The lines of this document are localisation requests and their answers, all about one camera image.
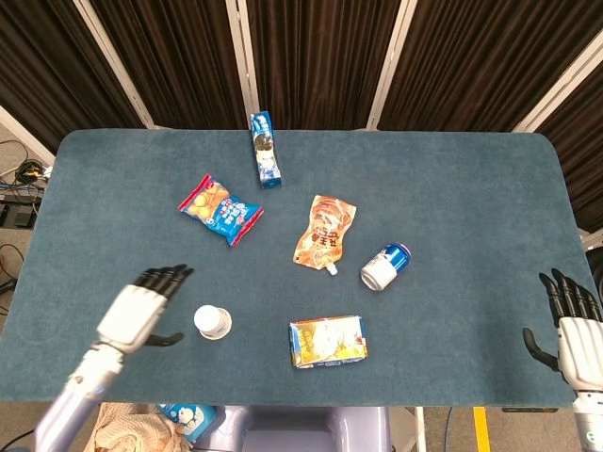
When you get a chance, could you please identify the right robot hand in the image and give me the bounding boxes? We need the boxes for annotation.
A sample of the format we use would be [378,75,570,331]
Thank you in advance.
[521,267,603,392]

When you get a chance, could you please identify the orange spouted drink pouch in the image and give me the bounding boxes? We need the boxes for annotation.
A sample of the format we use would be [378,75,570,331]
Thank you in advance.
[292,194,358,277]

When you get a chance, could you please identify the blue cartoon snack bag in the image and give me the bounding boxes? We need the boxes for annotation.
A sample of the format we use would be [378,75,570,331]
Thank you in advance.
[157,403,218,444]

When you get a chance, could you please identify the white screen post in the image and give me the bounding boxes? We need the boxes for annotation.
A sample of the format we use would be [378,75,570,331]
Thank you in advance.
[224,0,262,131]
[512,30,603,134]
[73,0,157,129]
[366,0,418,131]
[0,105,57,166]

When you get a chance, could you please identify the yellow blue food package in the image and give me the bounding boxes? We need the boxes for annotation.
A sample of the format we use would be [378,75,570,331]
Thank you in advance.
[287,315,369,370]

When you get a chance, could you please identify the brown curtain panel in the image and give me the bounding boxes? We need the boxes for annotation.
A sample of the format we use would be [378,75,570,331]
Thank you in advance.
[536,60,603,234]
[379,0,603,133]
[244,0,402,131]
[0,0,147,154]
[89,0,250,131]

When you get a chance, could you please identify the blue cookie box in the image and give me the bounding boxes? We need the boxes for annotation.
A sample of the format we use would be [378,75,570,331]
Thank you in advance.
[248,110,285,190]

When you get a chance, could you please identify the white floral paper cup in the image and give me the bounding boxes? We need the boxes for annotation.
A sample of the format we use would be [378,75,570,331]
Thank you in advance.
[192,304,234,341]

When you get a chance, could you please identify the blue red snack bag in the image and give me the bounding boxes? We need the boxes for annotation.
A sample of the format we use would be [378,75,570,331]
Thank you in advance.
[177,172,265,248]

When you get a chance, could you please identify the black floor device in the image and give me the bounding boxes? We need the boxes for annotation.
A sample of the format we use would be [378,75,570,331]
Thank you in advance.
[0,200,39,230]

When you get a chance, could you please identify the blue white drink can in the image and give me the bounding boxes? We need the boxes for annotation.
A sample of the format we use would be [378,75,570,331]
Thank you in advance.
[360,242,413,291]

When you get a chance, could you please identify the beige knitted cloth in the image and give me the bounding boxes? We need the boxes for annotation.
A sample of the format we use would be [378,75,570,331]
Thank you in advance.
[89,403,189,452]

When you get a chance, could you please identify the lavender robot base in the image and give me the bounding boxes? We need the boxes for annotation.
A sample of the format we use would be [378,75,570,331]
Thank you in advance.
[192,405,392,452]

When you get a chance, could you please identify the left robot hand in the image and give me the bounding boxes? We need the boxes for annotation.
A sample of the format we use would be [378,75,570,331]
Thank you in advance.
[95,263,196,357]

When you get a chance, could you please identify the black cable tangle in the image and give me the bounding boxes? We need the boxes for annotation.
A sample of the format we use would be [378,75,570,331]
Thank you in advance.
[0,138,53,199]

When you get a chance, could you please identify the blue table cloth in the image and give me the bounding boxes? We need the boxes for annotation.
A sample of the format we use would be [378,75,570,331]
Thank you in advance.
[0,129,603,409]

